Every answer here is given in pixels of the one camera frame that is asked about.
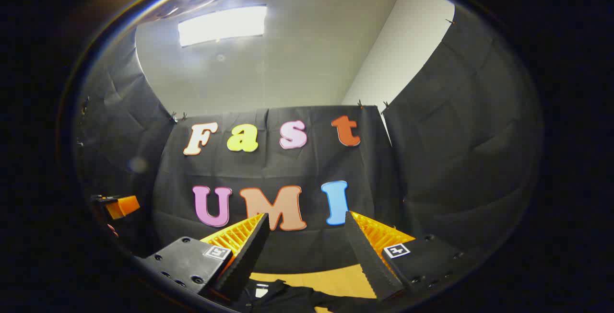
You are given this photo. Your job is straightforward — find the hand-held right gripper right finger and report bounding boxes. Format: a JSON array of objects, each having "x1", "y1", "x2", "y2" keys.
[{"x1": 344, "y1": 210, "x2": 485, "y2": 302}]

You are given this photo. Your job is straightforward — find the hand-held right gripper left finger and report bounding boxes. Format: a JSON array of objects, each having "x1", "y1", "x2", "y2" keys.
[{"x1": 137, "y1": 212, "x2": 272, "y2": 304}]

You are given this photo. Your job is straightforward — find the black backdrop cloth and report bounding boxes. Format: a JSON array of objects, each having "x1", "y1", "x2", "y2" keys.
[{"x1": 74, "y1": 6, "x2": 545, "y2": 275}]

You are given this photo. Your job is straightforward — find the black button-up garment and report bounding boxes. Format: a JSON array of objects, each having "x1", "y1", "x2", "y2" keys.
[{"x1": 225, "y1": 278, "x2": 384, "y2": 313}]

